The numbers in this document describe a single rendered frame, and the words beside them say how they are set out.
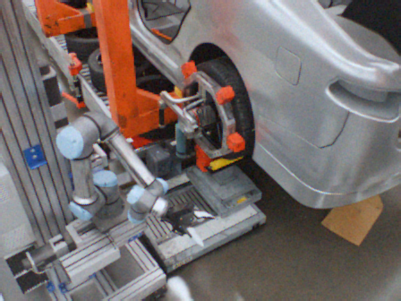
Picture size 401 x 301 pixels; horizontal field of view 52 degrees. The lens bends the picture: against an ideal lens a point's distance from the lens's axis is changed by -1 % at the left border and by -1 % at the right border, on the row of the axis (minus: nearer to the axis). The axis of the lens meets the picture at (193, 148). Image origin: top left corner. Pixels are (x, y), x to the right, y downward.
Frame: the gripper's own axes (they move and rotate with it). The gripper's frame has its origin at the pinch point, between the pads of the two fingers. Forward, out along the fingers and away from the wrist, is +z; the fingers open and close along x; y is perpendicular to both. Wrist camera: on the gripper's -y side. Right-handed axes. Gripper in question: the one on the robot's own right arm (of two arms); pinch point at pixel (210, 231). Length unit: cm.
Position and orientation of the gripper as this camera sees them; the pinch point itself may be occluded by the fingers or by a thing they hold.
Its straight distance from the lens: 166.9
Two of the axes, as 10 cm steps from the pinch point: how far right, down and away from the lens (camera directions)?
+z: 8.8, 4.7, -0.1
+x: -3.2, 5.9, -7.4
